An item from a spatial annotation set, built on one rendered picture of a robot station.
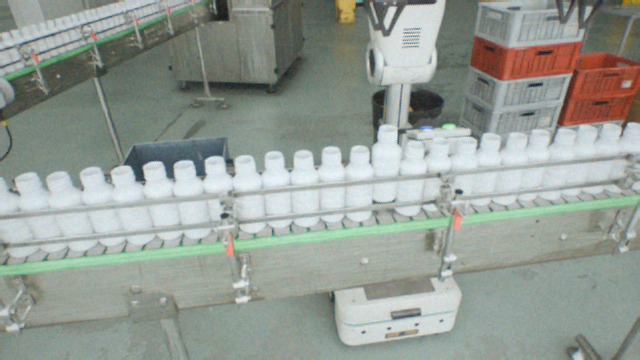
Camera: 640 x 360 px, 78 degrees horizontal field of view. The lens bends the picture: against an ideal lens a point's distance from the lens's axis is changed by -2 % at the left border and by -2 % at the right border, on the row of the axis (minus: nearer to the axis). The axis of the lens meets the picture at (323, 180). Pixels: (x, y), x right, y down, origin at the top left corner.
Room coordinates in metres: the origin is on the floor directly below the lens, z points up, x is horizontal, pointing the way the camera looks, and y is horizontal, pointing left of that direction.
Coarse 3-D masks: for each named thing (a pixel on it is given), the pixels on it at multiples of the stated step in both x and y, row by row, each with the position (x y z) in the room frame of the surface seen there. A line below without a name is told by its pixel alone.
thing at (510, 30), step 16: (512, 0) 3.07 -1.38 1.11; (528, 0) 3.11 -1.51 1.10; (544, 0) 3.15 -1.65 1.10; (480, 16) 2.96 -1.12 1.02; (496, 16) 3.04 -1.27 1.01; (512, 16) 2.65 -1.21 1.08; (528, 16) 2.66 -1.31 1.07; (544, 16) 2.69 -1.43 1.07; (576, 16) 2.76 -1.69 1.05; (480, 32) 2.94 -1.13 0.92; (496, 32) 2.78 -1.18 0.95; (512, 32) 2.63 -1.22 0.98; (528, 32) 2.66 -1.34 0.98; (544, 32) 2.70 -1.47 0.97; (560, 32) 2.73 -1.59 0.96; (576, 32) 2.77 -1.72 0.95
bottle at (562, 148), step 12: (564, 132) 0.80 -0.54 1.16; (552, 144) 0.79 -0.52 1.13; (564, 144) 0.77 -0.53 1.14; (552, 156) 0.77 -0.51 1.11; (564, 156) 0.76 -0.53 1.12; (552, 168) 0.77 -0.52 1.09; (564, 168) 0.76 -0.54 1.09; (552, 180) 0.76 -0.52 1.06; (564, 180) 0.76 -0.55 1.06; (552, 192) 0.76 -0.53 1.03
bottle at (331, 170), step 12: (324, 156) 0.71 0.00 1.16; (336, 156) 0.71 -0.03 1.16; (324, 168) 0.71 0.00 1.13; (336, 168) 0.70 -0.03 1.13; (324, 180) 0.69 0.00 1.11; (336, 180) 0.69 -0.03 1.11; (324, 192) 0.69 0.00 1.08; (336, 192) 0.69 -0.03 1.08; (324, 204) 0.70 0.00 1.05; (336, 204) 0.69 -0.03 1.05; (324, 216) 0.69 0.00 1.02; (336, 216) 0.69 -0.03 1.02
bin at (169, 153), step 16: (144, 144) 1.20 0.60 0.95; (160, 144) 1.21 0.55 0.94; (176, 144) 1.22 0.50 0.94; (192, 144) 1.23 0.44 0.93; (208, 144) 1.23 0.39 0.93; (224, 144) 1.18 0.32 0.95; (128, 160) 1.11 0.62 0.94; (144, 160) 1.20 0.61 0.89; (160, 160) 1.21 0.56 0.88; (176, 160) 1.22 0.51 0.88; (192, 160) 1.22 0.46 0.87; (224, 160) 1.08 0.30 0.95; (144, 176) 1.20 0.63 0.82
